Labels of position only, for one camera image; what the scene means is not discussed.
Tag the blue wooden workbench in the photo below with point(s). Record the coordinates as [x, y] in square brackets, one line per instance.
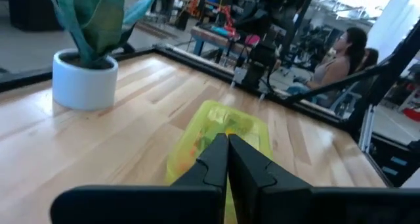
[210, 36]

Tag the red plastic object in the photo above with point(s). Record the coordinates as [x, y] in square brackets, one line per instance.
[226, 18]

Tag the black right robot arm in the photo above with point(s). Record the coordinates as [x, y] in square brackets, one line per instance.
[259, 59]

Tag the black aluminium table frame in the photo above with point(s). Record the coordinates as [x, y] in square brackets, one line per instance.
[390, 73]

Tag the green succulent plant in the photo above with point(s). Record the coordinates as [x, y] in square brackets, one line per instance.
[98, 20]

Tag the yellow-green translucent pencil case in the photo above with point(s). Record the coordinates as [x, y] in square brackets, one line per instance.
[223, 119]

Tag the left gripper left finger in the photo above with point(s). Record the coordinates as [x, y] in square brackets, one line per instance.
[131, 207]

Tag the white round plant pot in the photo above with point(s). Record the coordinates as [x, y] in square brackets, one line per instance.
[82, 89]

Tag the person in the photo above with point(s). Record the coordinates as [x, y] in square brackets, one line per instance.
[331, 69]

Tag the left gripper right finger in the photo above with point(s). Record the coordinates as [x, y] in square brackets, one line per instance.
[328, 207]

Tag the black cabinet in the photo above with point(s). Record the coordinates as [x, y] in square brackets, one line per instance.
[33, 7]

